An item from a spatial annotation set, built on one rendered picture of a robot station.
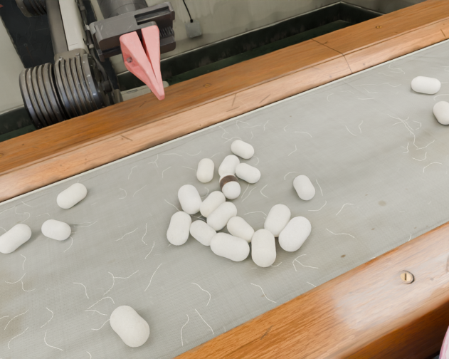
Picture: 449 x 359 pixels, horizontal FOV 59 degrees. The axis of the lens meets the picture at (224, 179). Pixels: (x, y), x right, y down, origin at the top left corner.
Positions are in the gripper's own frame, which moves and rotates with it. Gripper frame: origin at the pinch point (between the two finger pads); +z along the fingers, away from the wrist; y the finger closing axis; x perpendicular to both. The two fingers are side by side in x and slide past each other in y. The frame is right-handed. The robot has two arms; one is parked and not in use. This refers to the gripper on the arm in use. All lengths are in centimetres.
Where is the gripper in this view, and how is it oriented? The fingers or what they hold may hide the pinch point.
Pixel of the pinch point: (159, 91)
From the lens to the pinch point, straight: 50.0
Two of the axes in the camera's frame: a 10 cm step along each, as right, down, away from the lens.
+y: 9.1, -3.6, 2.1
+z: 3.9, 9.0, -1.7
